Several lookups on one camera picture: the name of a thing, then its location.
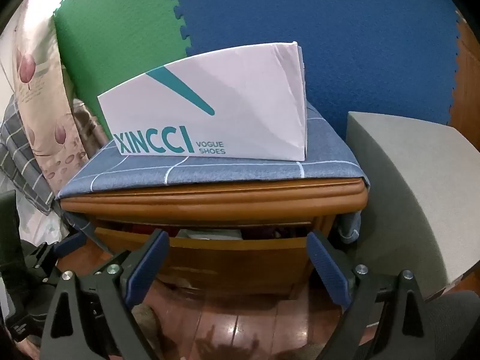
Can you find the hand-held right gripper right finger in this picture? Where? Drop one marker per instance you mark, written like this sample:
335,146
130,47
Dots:
330,270

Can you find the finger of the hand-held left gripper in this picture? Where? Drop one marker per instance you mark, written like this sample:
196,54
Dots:
71,243

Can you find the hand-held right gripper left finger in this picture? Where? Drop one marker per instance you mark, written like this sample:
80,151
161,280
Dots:
150,258

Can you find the wooden drawer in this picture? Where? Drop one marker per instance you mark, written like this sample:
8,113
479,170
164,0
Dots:
232,262

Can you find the white shoe box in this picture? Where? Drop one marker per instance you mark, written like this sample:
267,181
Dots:
243,101

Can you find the white bed sheet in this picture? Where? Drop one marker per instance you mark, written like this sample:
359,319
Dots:
37,225

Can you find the wooden nightstand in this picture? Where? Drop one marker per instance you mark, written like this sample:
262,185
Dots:
225,204

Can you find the grey plaid blanket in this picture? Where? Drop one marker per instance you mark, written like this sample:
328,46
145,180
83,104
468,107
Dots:
18,157

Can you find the blue checked cloth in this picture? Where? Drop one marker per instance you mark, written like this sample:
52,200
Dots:
225,172

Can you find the brown wooden bedpost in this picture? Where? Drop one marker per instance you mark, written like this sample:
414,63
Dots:
90,127

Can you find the beige floral curtain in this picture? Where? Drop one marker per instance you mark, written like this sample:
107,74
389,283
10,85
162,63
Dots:
37,101

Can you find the green foam mat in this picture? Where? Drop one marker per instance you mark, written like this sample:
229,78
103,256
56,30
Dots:
123,37

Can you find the brown foam mat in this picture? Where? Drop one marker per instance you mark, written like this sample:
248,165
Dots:
468,82

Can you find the blue foam mat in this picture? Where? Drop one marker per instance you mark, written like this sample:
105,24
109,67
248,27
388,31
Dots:
337,26

